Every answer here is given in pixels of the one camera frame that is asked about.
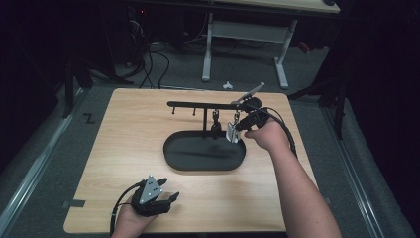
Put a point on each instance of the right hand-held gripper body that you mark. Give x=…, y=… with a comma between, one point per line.
x=256, y=117

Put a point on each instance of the person's right hand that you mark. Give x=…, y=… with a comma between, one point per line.
x=269, y=137

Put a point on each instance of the small red object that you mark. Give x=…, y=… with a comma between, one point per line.
x=304, y=46

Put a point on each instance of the silver key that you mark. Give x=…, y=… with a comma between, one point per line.
x=232, y=134

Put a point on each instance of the white-framed desk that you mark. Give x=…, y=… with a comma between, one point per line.
x=247, y=31

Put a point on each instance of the black metal stand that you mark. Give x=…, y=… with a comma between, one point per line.
x=69, y=89
x=338, y=109

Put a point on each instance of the small white floor object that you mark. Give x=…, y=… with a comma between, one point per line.
x=227, y=86

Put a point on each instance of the metal floor rail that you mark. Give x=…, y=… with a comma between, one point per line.
x=353, y=178
x=36, y=165

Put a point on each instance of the person's left hand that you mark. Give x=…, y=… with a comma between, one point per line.
x=130, y=221

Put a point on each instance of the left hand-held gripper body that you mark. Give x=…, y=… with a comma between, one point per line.
x=150, y=193

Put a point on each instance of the black key rack with tray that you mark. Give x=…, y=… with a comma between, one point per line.
x=204, y=155

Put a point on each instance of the black car key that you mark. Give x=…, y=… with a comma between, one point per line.
x=216, y=127

